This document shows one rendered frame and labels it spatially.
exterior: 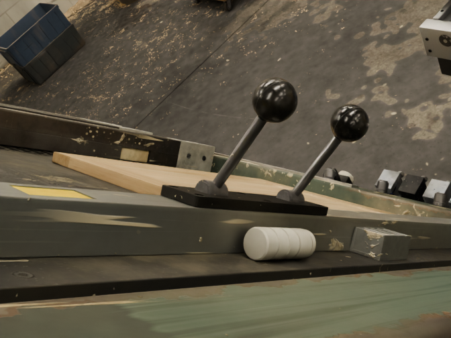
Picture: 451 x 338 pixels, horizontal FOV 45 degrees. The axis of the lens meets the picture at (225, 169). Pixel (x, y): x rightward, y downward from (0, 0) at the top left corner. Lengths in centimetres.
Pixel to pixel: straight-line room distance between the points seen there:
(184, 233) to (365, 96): 245
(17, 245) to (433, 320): 25
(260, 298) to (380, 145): 240
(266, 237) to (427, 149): 205
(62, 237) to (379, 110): 244
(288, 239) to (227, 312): 33
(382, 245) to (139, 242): 31
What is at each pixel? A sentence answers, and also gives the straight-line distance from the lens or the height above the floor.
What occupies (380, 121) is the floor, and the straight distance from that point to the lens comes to 269.
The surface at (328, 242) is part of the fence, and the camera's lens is 62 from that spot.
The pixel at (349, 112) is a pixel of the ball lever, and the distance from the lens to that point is 54.
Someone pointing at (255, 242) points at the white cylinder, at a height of 144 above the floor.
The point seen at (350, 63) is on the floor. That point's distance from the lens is 311.
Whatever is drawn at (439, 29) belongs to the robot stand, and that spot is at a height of 99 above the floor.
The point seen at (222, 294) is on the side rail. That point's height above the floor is 165.
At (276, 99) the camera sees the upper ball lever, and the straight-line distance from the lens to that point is 44.
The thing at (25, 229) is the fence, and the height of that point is 161.
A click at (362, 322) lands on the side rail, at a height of 162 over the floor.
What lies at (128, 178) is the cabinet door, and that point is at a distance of 80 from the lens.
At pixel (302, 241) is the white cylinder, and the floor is 140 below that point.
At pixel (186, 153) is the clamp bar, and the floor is 99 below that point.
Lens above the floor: 179
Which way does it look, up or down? 39 degrees down
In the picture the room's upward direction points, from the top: 35 degrees counter-clockwise
